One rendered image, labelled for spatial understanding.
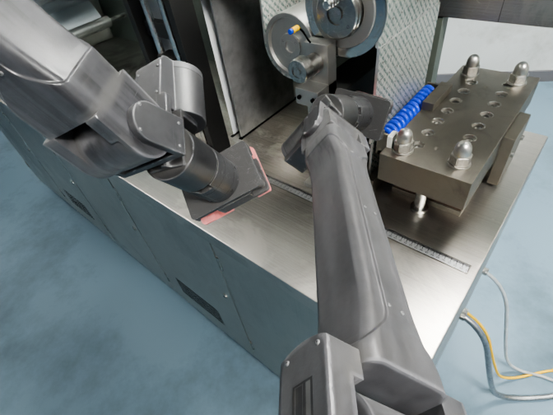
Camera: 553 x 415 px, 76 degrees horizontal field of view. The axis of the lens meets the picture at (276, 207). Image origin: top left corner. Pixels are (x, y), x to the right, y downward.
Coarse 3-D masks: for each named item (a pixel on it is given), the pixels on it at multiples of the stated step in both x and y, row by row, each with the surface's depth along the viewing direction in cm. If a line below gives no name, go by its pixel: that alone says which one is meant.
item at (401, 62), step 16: (432, 16) 68; (400, 32) 60; (416, 32) 65; (432, 32) 71; (384, 48) 58; (400, 48) 62; (416, 48) 68; (384, 64) 60; (400, 64) 65; (416, 64) 71; (384, 80) 62; (400, 80) 68; (416, 80) 75; (384, 96) 65; (400, 96) 71
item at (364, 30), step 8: (368, 0) 52; (368, 8) 53; (368, 16) 54; (368, 24) 54; (320, 32) 61; (360, 32) 56; (368, 32) 55; (336, 40) 60; (344, 40) 59; (352, 40) 58; (360, 40) 57
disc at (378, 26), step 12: (312, 0) 58; (384, 0) 51; (312, 12) 60; (384, 12) 52; (312, 24) 61; (384, 24) 53; (372, 36) 56; (336, 48) 61; (348, 48) 59; (360, 48) 58
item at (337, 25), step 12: (348, 0) 52; (360, 0) 53; (324, 12) 56; (336, 12) 55; (348, 12) 54; (360, 12) 53; (324, 24) 57; (336, 24) 56; (348, 24) 55; (360, 24) 55; (336, 36) 57
